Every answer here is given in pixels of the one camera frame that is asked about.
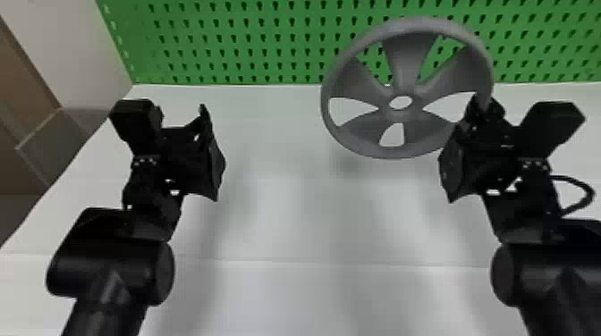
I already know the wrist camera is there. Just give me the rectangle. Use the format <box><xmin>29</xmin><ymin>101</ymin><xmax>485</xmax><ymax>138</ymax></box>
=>
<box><xmin>108</xmin><ymin>98</ymin><xmax>165</xmax><ymax>159</ymax></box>
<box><xmin>516</xmin><ymin>100</ymin><xmax>587</xmax><ymax>162</ymax></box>

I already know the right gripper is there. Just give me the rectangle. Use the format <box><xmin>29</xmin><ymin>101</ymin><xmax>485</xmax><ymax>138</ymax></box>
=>
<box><xmin>436</xmin><ymin>93</ymin><xmax>526</xmax><ymax>205</ymax></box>

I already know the grey wheel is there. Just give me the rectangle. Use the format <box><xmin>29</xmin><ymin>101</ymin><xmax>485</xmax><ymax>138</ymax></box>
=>
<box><xmin>319</xmin><ymin>16</ymin><xmax>495</xmax><ymax>161</ymax></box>

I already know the black cable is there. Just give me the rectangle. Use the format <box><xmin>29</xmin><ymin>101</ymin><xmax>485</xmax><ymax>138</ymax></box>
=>
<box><xmin>548</xmin><ymin>174</ymin><xmax>597</xmax><ymax>218</ymax></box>

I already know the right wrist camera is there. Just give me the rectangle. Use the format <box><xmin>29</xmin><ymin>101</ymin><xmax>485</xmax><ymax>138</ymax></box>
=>
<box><xmin>516</xmin><ymin>100</ymin><xmax>587</xmax><ymax>162</ymax></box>

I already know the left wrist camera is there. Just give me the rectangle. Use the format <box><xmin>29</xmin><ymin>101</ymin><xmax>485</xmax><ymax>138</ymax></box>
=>
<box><xmin>108</xmin><ymin>98</ymin><xmax>165</xmax><ymax>159</ymax></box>

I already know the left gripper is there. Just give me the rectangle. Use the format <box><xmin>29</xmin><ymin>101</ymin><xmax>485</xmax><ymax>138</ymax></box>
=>
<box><xmin>156</xmin><ymin>103</ymin><xmax>227</xmax><ymax>203</ymax></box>

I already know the white panel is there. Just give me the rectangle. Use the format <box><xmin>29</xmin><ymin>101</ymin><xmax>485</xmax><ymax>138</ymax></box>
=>
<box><xmin>0</xmin><ymin>0</ymin><xmax>134</xmax><ymax>124</ymax></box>

